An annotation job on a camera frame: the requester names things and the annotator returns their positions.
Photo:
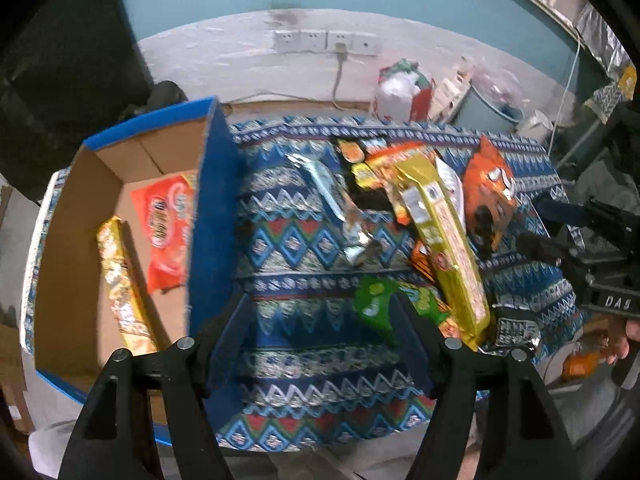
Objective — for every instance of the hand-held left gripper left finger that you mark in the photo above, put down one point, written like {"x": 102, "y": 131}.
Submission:
{"x": 227, "y": 345}

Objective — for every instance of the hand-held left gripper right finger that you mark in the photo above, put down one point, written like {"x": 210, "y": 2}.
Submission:
{"x": 410, "y": 340}

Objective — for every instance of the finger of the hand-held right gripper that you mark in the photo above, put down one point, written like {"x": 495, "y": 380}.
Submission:
{"x": 552, "y": 208}
{"x": 537, "y": 247}

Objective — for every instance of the orange face snack packet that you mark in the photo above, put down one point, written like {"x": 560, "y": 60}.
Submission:
{"x": 487, "y": 190}

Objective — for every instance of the blue cardboard box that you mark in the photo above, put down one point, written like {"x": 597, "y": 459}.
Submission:
{"x": 75, "y": 260}

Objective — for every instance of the person's right hand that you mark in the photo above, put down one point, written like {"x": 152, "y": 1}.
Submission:
{"x": 625, "y": 345}

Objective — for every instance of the green snack packet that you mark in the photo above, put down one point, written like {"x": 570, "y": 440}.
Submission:
{"x": 372, "y": 302}
{"x": 427, "y": 302}

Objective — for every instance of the orange striped snack packet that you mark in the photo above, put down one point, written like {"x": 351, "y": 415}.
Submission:
{"x": 425, "y": 265}

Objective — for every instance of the long gold snack packet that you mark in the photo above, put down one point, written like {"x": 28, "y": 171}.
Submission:
{"x": 445, "y": 260}

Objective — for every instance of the black white snack packet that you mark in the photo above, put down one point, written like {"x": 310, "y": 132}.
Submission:
{"x": 517, "y": 332}

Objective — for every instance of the orange plastic packet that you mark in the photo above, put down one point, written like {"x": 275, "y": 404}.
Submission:
{"x": 585, "y": 362}

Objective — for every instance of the blue patterned cloth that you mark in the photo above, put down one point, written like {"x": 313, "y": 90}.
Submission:
{"x": 300, "y": 260}

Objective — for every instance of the yellow patterned snack packet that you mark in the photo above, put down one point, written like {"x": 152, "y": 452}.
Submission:
{"x": 122, "y": 285}

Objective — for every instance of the teal bin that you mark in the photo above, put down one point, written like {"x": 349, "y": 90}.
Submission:
{"x": 480, "y": 110}

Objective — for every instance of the white cardboard cartons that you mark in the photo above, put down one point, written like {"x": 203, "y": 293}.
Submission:
{"x": 447, "y": 90}

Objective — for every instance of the orange red snack packet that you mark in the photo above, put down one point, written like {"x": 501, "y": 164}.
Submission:
{"x": 395, "y": 156}

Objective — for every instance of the silver blue snack packet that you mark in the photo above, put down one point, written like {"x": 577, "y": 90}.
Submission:
{"x": 325, "y": 190}

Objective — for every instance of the silver foil sheet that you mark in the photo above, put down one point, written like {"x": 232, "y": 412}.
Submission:
{"x": 600, "y": 35}

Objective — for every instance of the red white paper bag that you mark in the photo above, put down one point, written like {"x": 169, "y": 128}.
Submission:
{"x": 400, "y": 97}

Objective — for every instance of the white wall socket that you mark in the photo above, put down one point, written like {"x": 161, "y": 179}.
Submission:
{"x": 365, "y": 44}
{"x": 286, "y": 41}
{"x": 332, "y": 37}
{"x": 313, "y": 41}

